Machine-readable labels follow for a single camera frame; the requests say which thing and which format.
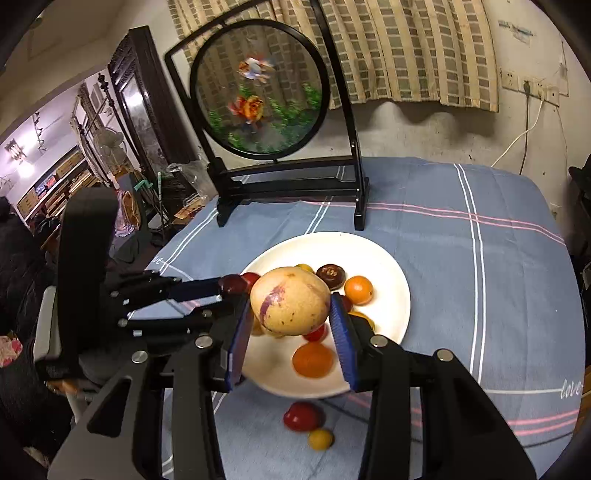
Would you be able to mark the small yellow fruit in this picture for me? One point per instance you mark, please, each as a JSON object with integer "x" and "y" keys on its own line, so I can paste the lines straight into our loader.
{"x": 321, "y": 439}

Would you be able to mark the dark maroon fruit on table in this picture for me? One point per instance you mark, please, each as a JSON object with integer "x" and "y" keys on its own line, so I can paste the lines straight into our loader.
{"x": 347, "y": 303}

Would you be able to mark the red fruit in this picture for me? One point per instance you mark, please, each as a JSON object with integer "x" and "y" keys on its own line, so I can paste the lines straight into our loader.
{"x": 318, "y": 334}

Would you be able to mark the checked curtain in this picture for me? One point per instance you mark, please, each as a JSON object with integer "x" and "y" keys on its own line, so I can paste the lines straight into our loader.
{"x": 414, "y": 51}

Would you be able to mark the round goldfish screen on stand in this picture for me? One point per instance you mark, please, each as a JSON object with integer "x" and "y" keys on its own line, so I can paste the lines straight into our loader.
{"x": 256, "y": 91}

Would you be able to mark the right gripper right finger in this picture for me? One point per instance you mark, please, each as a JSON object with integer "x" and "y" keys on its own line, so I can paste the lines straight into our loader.
{"x": 369, "y": 361}

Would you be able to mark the dark wooden cabinet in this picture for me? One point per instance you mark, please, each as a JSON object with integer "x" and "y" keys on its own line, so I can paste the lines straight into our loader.
{"x": 147, "y": 106}

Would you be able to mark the wall power strip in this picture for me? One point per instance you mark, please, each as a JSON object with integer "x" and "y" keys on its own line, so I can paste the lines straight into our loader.
{"x": 540, "y": 89}

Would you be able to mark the large red plum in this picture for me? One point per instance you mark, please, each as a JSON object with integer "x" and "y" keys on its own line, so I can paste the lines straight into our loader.
{"x": 303, "y": 416}

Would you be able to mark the small olive-yellow fruit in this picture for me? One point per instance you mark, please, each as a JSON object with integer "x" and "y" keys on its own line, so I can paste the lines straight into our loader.
{"x": 305, "y": 267}

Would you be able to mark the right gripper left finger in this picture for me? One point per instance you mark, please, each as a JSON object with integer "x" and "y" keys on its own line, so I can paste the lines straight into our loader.
{"x": 213, "y": 359}

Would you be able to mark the standing fan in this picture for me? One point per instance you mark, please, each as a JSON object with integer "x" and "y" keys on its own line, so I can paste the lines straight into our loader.
{"x": 109, "y": 145}

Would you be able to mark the blue striped tablecloth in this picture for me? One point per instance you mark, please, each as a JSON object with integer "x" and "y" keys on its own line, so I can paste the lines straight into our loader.
{"x": 461, "y": 257}

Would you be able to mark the small red tomato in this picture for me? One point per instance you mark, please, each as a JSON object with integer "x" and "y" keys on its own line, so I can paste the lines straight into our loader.
{"x": 250, "y": 278}

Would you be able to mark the large orange tangerine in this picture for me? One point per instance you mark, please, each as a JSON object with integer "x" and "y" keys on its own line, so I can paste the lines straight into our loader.
{"x": 313, "y": 360}

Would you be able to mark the small orange back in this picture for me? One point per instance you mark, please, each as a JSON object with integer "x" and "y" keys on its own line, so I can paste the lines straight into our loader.
{"x": 359, "y": 290}

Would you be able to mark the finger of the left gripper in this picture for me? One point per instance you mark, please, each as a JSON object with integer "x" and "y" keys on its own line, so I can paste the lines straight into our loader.
{"x": 184, "y": 318}
{"x": 184, "y": 288}

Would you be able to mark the yellow-orange oval fruit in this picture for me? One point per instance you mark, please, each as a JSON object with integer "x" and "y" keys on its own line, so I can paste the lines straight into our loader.
{"x": 364, "y": 317}

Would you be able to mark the dark red plum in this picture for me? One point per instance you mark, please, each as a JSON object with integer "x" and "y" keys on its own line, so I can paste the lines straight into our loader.
{"x": 233, "y": 284}

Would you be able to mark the purple-streaked yellow melon fruit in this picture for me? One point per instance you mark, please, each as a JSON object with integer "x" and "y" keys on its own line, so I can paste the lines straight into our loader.
{"x": 289, "y": 301}

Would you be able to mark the dark brown fruit back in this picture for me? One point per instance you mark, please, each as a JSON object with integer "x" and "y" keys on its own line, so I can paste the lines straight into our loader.
{"x": 333, "y": 275}

